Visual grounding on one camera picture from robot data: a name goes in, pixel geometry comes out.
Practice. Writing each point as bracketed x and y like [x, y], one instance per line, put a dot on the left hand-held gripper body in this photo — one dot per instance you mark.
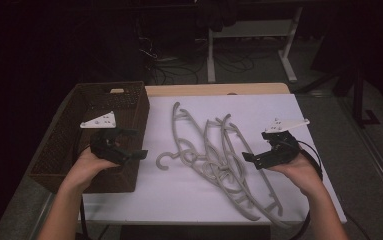
[107, 148]

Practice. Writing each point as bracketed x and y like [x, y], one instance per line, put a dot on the brown wicker basket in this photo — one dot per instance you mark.
[136, 110]

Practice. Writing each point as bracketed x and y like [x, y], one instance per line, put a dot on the black metal stand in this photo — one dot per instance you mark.
[359, 100]

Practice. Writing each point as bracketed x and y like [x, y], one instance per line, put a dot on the person's right hand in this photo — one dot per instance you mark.
[304, 175]

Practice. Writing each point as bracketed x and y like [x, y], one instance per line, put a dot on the white metal desk frame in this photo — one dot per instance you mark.
[252, 28]

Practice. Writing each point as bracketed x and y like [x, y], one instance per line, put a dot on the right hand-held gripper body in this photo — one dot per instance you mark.
[282, 151]

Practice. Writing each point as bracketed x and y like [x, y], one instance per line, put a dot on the person's left hand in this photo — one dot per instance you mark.
[84, 168]

